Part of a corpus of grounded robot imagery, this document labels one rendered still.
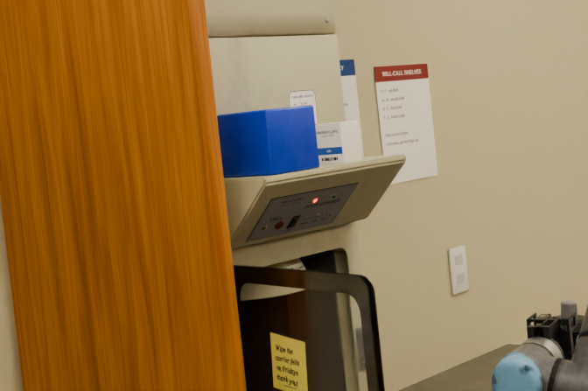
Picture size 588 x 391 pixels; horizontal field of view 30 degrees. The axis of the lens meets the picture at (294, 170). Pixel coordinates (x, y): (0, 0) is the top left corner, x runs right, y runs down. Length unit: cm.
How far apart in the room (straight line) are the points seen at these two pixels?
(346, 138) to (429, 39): 111
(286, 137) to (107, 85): 26
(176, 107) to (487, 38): 161
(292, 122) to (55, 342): 52
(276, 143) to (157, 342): 32
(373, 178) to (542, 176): 151
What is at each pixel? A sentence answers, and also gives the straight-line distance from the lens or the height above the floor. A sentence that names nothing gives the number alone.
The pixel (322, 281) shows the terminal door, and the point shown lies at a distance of 138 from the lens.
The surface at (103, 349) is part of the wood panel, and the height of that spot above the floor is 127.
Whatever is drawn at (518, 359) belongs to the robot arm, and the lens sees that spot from 167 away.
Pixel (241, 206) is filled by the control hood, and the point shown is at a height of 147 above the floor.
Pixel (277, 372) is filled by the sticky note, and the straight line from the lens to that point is 149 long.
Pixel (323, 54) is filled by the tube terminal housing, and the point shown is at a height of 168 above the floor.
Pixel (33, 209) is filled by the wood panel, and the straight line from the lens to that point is 175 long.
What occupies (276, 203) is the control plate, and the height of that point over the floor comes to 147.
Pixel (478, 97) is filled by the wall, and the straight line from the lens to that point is 289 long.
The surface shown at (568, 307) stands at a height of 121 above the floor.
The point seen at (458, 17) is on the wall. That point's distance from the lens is 285.
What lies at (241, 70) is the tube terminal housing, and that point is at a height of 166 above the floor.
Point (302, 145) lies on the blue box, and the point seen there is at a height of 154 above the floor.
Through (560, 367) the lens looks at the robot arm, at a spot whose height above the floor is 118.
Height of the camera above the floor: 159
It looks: 3 degrees down
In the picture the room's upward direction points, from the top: 6 degrees counter-clockwise
